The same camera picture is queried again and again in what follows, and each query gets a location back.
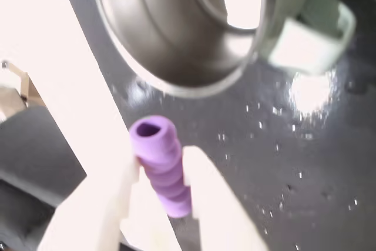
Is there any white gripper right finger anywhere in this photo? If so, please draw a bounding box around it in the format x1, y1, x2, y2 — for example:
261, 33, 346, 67
182, 145, 267, 251

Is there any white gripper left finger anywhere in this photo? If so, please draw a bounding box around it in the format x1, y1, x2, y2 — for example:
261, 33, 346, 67
37, 155, 180, 251

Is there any purple ribbed pen grip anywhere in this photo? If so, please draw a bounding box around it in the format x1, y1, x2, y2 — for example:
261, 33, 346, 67
129, 115, 192, 219

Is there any dark grey table mat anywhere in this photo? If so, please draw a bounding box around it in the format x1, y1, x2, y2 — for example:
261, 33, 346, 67
55, 0, 376, 251

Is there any pale green steel-rimmed mug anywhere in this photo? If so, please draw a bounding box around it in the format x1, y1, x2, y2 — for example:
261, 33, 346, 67
88, 0, 357, 99

